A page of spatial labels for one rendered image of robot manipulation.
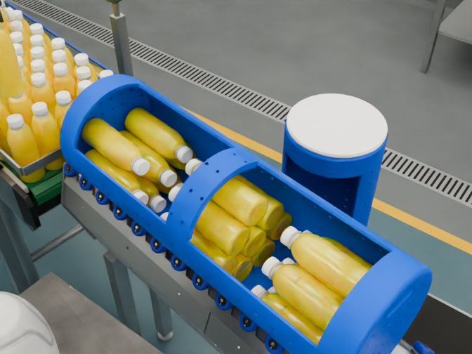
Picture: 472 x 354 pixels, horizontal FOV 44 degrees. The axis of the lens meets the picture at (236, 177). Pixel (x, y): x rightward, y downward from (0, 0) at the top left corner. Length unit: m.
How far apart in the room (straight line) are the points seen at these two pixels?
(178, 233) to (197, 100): 2.31
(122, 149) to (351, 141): 0.60
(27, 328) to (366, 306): 0.54
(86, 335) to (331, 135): 0.81
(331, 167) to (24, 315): 0.90
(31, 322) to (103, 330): 0.30
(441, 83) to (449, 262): 1.40
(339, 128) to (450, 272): 1.25
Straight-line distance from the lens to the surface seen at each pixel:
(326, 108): 1.69
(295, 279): 1.12
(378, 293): 1.02
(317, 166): 1.57
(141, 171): 1.38
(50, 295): 1.31
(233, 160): 1.21
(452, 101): 3.68
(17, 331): 0.94
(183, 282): 1.39
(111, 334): 1.23
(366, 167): 1.61
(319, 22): 4.28
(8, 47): 1.57
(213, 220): 1.21
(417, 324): 2.34
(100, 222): 1.60
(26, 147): 1.65
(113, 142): 1.42
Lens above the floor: 2.04
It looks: 44 degrees down
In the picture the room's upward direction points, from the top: straight up
